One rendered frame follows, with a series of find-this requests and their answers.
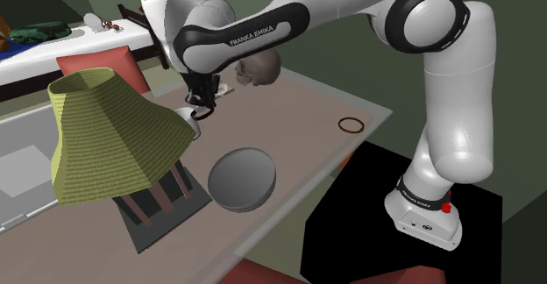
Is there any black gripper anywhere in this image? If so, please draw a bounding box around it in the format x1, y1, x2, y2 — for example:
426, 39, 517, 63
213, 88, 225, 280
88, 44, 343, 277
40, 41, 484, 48
183, 72, 223, 121

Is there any white cup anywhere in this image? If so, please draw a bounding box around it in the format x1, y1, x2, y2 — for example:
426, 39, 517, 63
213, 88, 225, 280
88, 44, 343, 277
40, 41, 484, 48
174, 106, 202, 141

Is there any white flat card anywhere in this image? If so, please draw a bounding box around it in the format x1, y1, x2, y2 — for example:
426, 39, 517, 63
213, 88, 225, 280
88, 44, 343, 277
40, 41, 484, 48
215, 83, 236, 101

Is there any grey-brown skull figure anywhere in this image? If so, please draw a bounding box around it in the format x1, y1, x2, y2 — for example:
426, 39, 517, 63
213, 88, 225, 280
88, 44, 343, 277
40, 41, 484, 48
234, 48, 282, 87

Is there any grey bowl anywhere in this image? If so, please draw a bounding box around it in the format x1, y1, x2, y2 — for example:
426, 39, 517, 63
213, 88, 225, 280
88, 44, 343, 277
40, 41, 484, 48
207, 146, 278, 213

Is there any red chair back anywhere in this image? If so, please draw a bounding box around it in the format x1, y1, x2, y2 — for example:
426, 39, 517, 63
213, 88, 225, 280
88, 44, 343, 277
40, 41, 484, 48
55, 45, 152, 99

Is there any green shade table lamp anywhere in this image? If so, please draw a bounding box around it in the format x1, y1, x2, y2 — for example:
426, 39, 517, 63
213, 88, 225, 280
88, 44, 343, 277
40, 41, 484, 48
46, 67, 214, 255

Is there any brown table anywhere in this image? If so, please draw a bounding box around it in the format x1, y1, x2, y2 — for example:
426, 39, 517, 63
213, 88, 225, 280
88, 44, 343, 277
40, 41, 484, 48
0, 67, 394, 284

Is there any small red toy figure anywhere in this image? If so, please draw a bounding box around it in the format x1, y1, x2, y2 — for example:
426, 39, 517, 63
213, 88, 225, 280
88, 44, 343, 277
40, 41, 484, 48
102, 19, 125, 33

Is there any dark green pillow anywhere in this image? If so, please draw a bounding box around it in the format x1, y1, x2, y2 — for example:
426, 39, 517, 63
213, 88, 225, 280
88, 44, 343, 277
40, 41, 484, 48
9, 20, 74, 46

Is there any red seat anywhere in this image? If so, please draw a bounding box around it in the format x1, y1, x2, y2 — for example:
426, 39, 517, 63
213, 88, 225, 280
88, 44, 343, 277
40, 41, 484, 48
218, 259, 448, 284

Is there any black robot stand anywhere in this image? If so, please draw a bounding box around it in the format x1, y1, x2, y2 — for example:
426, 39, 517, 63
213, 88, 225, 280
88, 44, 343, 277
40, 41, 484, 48
300, 140, 503, 284

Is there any brown ring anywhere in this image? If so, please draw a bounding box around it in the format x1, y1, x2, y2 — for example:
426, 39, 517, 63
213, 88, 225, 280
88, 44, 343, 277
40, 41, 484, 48
337, 117, 366, 135

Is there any white bed with dark frame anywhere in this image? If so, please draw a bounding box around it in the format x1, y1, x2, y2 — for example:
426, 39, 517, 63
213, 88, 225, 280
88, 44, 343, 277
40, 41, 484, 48
0, 3, 173, 103

